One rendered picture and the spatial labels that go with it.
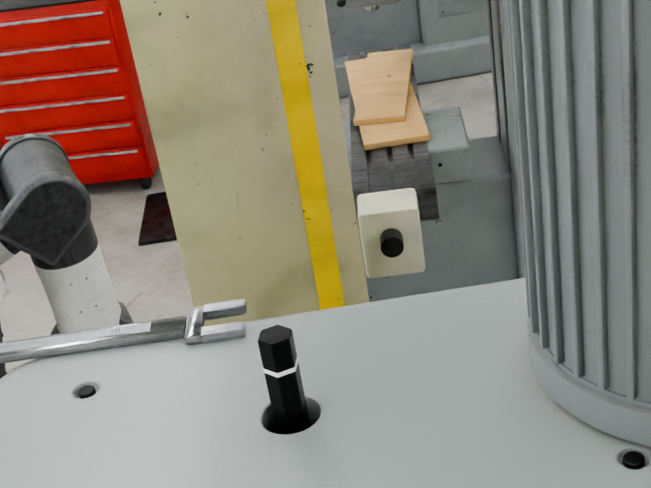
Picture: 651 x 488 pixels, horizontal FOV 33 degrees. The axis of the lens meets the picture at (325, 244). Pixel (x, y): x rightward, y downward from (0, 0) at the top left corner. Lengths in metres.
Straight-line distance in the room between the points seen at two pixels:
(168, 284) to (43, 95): 1.27
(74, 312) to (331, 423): 0.88
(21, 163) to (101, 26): 3.84
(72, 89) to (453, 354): 4.79
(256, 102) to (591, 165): 1.90
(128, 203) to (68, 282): 4.04
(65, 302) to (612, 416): 1.00
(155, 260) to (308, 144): 2.54
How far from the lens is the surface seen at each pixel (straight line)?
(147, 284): 4.76
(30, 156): 1.46
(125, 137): 5.46
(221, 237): 2.57
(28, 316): 4.78
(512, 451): 0.63
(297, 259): 2.60
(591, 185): 0.56
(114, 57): 5.31
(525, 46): 0.57
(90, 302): 1.51
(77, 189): 1.41
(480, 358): 0.70
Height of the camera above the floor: 2.30
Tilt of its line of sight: 29 degrees down
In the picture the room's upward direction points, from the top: 9 degrees counter-clockwise
